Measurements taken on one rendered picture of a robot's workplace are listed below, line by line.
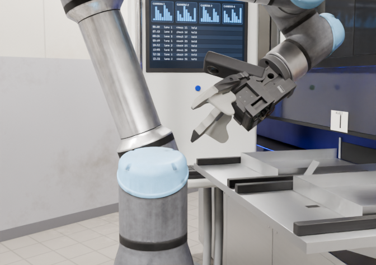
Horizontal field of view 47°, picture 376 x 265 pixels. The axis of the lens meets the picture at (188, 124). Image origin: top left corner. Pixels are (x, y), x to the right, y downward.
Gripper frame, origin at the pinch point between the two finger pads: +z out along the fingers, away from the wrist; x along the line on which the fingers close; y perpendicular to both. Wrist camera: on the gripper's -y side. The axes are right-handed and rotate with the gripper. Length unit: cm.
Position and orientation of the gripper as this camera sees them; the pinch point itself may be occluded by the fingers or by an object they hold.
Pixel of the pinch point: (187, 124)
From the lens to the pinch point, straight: 77.6
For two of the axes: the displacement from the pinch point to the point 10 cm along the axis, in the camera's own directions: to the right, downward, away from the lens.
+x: 0.0, 4.0, 9.2
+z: -7.7, 5.8, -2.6
